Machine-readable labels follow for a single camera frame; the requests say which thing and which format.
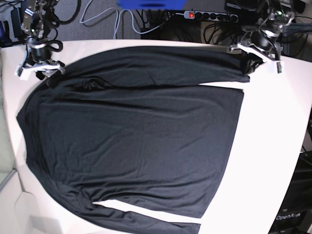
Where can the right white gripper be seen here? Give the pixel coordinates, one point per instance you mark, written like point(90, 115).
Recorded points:
point(49, 69)

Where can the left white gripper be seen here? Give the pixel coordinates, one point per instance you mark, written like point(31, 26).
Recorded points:
point(252, 57)

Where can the black long-sleeve shirt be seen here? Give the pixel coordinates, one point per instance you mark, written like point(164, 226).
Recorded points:
point(141, 125)

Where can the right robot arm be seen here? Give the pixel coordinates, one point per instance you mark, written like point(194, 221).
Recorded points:
point(38, 21)

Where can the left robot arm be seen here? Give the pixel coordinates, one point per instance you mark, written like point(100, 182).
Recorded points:
point(264, 24)

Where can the black power adapter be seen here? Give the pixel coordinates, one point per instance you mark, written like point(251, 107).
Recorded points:
point(17, 19)

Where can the white power strip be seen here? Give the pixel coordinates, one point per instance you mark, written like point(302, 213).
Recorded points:
point(210, 16)

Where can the blue box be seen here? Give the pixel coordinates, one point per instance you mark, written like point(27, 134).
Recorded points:
point(152, 4)

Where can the black OpenArm case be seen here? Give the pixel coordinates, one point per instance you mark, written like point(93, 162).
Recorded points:
point(295, 213)

